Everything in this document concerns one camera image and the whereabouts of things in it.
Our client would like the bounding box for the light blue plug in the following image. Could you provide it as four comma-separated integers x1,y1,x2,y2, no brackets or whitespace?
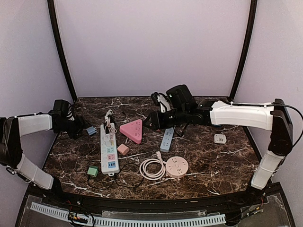
86,126,98,136

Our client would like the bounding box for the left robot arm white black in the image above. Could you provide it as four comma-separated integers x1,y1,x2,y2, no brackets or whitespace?
0,111,86,206

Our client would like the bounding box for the green usb charger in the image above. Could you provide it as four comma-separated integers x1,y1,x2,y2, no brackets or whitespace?
87,166,99,177

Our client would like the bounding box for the pink coiled power cord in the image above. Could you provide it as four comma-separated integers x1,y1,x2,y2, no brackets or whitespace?
139,151,168,180

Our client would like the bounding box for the peach plug adapter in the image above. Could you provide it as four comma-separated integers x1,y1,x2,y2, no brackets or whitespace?
117,144,130,156

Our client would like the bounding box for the white slotted cable duct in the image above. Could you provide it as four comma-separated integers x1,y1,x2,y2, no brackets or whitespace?
30,202,226,227

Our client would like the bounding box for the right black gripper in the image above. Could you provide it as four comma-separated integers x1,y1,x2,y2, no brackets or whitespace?
142,106,188,130

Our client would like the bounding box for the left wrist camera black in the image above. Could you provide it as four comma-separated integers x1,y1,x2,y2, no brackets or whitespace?
51,99,72,119

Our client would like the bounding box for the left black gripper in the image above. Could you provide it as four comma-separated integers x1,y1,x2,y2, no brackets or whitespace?
57,115,91,140

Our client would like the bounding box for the black frame post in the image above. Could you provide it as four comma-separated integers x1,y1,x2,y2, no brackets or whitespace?
47,0,78,102
229,0,258,100

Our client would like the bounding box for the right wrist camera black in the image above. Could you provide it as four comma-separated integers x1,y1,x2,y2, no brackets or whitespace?
166,84,198,112

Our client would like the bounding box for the left black frame post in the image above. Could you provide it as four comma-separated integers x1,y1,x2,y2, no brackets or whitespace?
47,0,78,102

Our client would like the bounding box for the round pink power socket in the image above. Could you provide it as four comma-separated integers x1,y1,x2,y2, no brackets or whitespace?
165,156,189,179

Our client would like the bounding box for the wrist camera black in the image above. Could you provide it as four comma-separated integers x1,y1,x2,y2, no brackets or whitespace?
166,84,198,112
51,99,72,119

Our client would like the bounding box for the white plug adapter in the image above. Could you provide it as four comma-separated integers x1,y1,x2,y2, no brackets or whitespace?
214,134,227,144

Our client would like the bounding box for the light blue power strip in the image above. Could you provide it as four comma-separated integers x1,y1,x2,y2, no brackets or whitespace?
160,128,174,152

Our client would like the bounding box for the white long power strip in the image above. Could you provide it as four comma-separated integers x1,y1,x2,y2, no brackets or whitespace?
100,124,120,176

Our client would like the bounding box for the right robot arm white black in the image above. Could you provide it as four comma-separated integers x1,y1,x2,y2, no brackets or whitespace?
143,99,297,205

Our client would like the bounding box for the right black frame post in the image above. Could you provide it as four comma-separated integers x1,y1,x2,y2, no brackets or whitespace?
229,0,258,100

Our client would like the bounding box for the pink triangular power strip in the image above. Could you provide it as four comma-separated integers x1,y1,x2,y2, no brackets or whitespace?
119,119,143,144

